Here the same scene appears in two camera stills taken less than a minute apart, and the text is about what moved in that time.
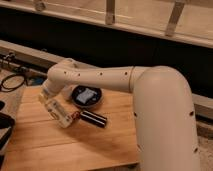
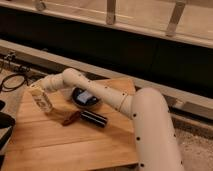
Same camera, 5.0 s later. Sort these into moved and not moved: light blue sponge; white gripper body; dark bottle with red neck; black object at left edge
Moved: white gripper body
Not moved: light blue sponge; dark bottle with red neck; black object at left edge
